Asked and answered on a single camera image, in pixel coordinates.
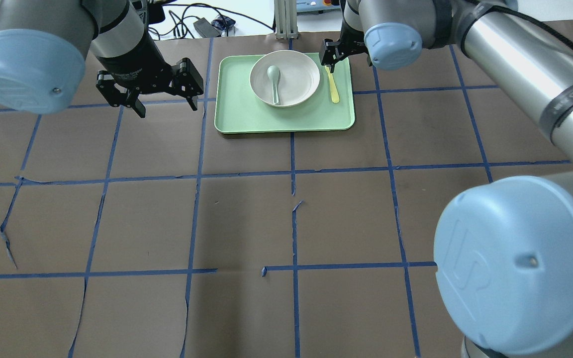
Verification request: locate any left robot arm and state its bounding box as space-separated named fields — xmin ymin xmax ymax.
xmin=0 ymin=0 xmax=204 ymax=118

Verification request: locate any light green tray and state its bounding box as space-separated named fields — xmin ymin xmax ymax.
xmin=214 ymin=53 xmax=355 ymax=134

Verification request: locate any pale green spoon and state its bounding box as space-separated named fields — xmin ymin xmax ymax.
xmin=267 ymin=65 xmax=281 ymax=105

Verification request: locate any white round plate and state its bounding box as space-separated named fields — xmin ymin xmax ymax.
xmin=249 ymin=50 xmax=320 ymax=108

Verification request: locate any aluminium frame post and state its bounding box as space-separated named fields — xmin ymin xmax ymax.
xmin=274 ymin=0 xmax=299 ymax=39

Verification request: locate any teach pendant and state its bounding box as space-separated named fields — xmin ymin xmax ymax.
xmin=295 ymin=0 xmax=341 ymax=14

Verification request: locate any black power adapter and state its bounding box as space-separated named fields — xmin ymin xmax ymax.
xmin=193 ymin=17 xmax=221 ymax=38

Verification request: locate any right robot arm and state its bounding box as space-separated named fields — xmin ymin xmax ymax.
xmin=291 ymin=45 xmax=573 ymax=358

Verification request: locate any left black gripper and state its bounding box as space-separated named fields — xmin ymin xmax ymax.
xmin=96 ymin=33 xmax=204 ymax=118

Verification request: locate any yellow plastic fork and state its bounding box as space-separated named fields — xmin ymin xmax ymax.
xmin=324 ymin=66 xmax=340 ymax=104

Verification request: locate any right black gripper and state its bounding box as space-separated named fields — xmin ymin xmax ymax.
xmin=319 ymin=22 xmax=373 ymax=74

